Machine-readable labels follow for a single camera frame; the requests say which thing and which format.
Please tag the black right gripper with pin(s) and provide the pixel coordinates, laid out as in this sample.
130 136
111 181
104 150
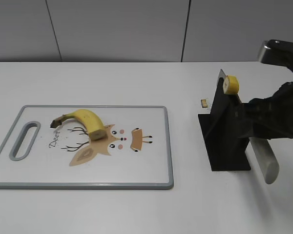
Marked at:
273 116

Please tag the knife with white handle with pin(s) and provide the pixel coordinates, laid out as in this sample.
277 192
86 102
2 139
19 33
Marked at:
264 154

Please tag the cut banana slice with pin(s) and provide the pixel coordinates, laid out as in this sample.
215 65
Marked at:
230 85

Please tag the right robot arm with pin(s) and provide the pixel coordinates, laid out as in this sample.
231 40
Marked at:
277 53

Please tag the yellow banana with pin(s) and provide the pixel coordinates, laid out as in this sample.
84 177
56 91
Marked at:
92 123

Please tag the black knife stand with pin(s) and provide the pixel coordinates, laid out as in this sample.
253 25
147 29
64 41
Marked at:
226 151

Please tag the small tan crumb piece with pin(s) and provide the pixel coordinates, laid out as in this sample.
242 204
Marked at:
204 103

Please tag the white grey-rimmed cutting board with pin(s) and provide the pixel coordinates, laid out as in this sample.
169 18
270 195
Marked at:
134 155

